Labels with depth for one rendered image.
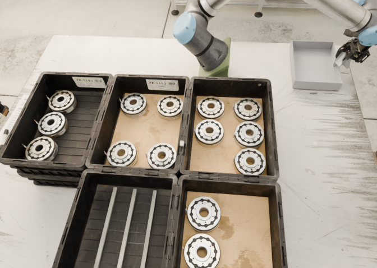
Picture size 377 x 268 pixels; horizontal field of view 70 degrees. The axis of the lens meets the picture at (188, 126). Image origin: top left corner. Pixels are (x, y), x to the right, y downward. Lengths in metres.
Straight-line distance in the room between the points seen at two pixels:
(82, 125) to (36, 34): 2.16
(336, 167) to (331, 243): 0.29
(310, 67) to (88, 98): 1.03
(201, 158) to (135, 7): 2.41
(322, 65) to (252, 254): 0.96
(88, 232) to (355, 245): 0.87
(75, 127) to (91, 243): 0.45
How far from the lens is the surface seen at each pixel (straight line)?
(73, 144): 1.10
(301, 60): 1.48
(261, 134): 0.99
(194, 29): 1.15
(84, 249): 0.95
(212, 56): 1.20
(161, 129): 1.03
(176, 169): 0.84
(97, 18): 3.12
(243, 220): 0.90
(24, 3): 3.75
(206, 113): 1.02
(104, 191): 0.97
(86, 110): 1.17
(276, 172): 0.86
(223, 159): 0.96
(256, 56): 1.47
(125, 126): 1.07
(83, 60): 1.58
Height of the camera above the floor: 1.70
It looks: 58 degrees down
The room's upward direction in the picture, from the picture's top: 6 degrees counter-clockwise
